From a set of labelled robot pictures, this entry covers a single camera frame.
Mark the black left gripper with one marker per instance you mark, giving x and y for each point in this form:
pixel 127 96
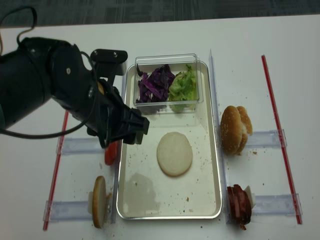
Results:
pixel 109 119

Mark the bun slice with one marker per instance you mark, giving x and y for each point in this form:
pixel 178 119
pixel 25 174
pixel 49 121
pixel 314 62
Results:
pixel 99 202
pixel 174 154

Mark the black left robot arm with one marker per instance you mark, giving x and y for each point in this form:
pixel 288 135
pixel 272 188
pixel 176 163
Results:
pixel 42 69

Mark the green lettuce pile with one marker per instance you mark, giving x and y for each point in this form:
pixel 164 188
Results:
pixel 183 87

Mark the sliced meat patties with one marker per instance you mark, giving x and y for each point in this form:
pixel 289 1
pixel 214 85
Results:
pixel 240 211

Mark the white meat backstop block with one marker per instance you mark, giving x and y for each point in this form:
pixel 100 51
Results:
pixel 251 196

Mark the shredded purple cabbage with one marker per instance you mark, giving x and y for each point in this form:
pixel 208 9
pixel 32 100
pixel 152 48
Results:
pixel 154 88

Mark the clear plastic salad box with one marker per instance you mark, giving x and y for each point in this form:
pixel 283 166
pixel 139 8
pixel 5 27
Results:
pixel 177 64

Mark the metal baking tray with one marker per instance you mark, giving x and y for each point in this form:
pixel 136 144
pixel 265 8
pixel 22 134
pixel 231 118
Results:
pixel 145 192

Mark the sesame top bun front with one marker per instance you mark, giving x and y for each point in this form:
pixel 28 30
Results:
pixel 231 130

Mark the sesame bun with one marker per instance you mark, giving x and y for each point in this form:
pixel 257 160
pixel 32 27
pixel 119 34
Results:
pixel 247 129
pixel 231 130

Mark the sesame top bun rear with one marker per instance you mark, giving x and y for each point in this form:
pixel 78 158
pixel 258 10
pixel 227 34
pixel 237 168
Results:
pixel 247 129

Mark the left red strip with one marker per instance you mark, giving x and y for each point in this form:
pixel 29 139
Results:
pixel 56 172

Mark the red strip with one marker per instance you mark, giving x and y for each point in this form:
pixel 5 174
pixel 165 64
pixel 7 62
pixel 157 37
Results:
pixel 279 127
pixel 56 172

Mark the right red strip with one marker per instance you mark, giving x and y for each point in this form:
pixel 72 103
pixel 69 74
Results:
pixel 279 127

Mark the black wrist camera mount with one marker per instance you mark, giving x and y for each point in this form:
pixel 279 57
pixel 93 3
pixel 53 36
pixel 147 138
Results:
pixel 109 63

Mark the clear rail upper left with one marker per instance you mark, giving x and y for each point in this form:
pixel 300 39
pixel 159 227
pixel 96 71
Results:
pixel 72 146

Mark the right clear vertical rail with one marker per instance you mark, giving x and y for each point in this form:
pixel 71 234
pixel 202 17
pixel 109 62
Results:
pixel 220 152

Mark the clear rail lower left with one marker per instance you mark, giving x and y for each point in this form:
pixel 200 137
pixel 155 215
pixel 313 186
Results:
pixel 66 211

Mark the clear rail upper right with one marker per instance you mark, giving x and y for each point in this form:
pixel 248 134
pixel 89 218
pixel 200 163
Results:
pixel 267 139

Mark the clear rail lower right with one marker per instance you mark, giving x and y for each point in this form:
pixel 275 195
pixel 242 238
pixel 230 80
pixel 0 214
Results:
pixel 284 205

